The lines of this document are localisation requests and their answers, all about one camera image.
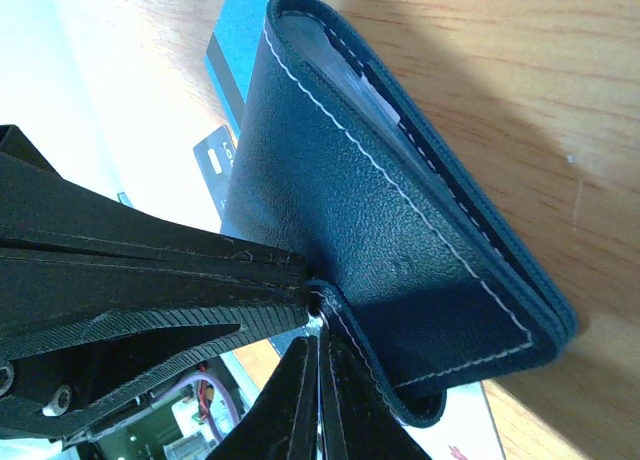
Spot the teal card right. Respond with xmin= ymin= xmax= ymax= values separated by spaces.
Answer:
xmin=204 ymin=0 xmax=269 ymax=135

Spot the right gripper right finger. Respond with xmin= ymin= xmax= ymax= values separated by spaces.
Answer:
xmin=318 ymin=337 xmax=429 ymax=460

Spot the navy blue card holder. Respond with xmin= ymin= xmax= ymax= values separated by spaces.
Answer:
xmin=223 ymin=0 xmax=578 ymax=428

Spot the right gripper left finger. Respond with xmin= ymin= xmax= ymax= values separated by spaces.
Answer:
xmin=208 ymin=337 xmax=318 ymax=460

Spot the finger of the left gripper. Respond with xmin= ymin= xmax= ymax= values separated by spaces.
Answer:
xmin=1 ymin=259 xmax=308 ymax=438
xmin=1 ymin=125 xmax=306 ymax=286

